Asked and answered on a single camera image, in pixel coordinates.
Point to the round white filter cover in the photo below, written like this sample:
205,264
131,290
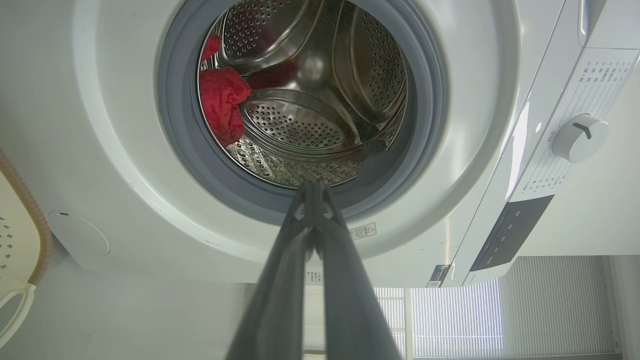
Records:
77,232

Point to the cream plastic laundry basket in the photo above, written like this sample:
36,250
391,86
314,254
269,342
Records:
15,240

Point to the white front-load washing machine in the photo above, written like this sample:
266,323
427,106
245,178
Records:
125,150

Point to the white round program knob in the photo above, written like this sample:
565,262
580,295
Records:
580,138

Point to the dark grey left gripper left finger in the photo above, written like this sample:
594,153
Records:
280,290

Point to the grey rubber door gasket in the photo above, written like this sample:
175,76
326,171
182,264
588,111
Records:
180,125

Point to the dark grey touch control panel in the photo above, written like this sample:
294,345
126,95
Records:
510,232

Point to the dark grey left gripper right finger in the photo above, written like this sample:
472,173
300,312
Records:
350,300

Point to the grey warning sticker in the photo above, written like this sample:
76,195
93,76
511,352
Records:
362,231

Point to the white detergent drawer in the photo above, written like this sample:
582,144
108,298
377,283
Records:
612,22

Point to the stainless steel washing machine drum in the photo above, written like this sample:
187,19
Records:
310,125

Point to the red and white garment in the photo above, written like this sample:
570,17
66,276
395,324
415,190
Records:
222,102

